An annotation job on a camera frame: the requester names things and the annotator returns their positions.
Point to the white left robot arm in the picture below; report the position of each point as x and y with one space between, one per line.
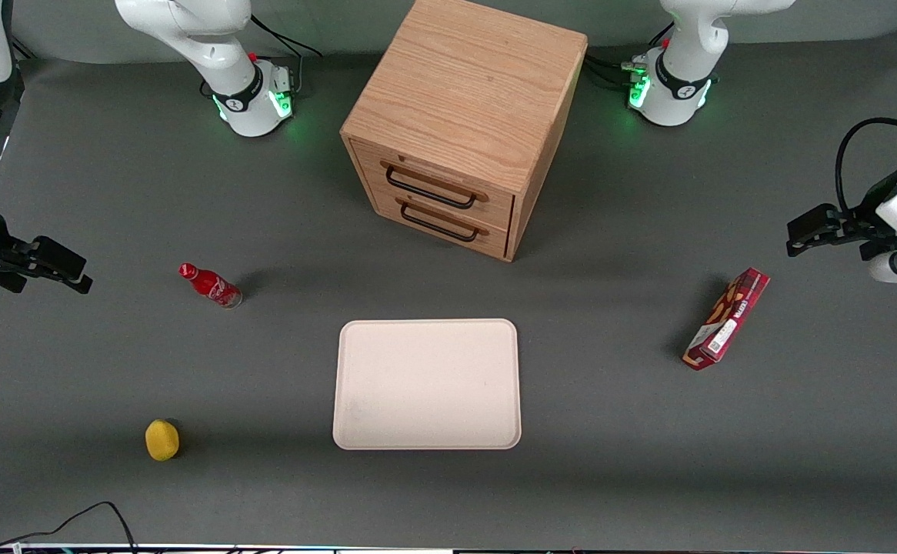
671 96

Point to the wooden drawer front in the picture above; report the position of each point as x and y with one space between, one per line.
495 240
495 208

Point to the red coke bottle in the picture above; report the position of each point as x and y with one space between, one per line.
214 288

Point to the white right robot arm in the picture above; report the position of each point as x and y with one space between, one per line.
245 96

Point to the red snack box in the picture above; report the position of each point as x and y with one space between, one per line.
725 323

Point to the beige plastic tray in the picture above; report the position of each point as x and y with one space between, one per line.
425 385

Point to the yellow lemon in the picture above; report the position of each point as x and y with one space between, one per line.
161 440

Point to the wooden drawer cabinet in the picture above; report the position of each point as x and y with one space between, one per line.
464 85

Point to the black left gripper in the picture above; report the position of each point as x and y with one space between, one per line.
868 213

